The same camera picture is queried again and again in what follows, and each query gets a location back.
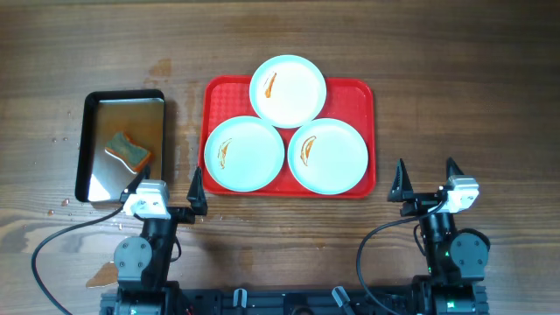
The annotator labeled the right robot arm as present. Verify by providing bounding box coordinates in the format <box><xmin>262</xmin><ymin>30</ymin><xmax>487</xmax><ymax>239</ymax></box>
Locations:
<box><xmin>388</xmin><ymin>158</ymin><xmax>491</xmax><ymax>314</ymax></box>

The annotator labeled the black water basin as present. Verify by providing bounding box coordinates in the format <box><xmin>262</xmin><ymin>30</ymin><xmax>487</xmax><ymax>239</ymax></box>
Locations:
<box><xmin>74</xmin><ymin>89</ymin><xmax>166</xmax><ymax>203</ymax></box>

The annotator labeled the white plate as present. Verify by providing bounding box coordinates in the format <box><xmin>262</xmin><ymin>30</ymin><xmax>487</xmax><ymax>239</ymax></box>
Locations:
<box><xmin>287</xmin><ymin>118</ymin><xmax>369</xmax><ymax>195</ymax></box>
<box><xmin>204</xmin><ymin>115</ymin><xmax>285</xmax><ymax>193</ymax></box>
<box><xmin>248</xmin><ymin>54</ymin><xmax>327</xmax><ymax>129</ymax></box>

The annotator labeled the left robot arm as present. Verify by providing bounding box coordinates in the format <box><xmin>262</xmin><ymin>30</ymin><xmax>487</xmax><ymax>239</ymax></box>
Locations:
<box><xmin>100</xmin><ymin>166</ymin><xmax>208</xmax><ymax>315</ymax></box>

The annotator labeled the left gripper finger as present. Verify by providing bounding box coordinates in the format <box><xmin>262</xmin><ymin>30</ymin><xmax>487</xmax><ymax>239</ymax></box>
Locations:
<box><xmin>119</xmin><ymin>166</ymin><xmax>151</xmax><ymax>202</ymax></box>
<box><xmin>186</xmin><ymin>166</ymin><xmax>207</xmax><ymax>206</ymax></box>

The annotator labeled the red plastic tray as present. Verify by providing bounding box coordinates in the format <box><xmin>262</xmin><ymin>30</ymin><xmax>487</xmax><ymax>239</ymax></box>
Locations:
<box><xmin>198</xmin><ymin>75</ymin><xmax>377</xmax><ymax>200</ymax></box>

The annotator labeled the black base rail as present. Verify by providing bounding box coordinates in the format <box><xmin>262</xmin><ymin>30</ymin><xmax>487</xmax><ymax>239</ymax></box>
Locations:
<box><xmin>99</xmin><ymin>285</ymin><xmax>490</xmax><ymax>315</ymax></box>

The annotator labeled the green orange sponge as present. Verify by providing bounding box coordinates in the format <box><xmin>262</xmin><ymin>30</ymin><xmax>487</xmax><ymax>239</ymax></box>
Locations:
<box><xmin>104</xmin><ymin>132</ymin><xmax>152</xmax><ymax>173</ymax></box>

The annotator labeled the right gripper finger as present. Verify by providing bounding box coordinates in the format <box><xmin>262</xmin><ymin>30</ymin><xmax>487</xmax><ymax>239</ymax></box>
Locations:
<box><xmin>446</xmin><ymin>157</ymin><xmax>464</xmax><ymax>180</ymax></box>
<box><xmin>388</xmin><ymin>158</ymin><xmax>414</xmax><ymax>202</ymax></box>

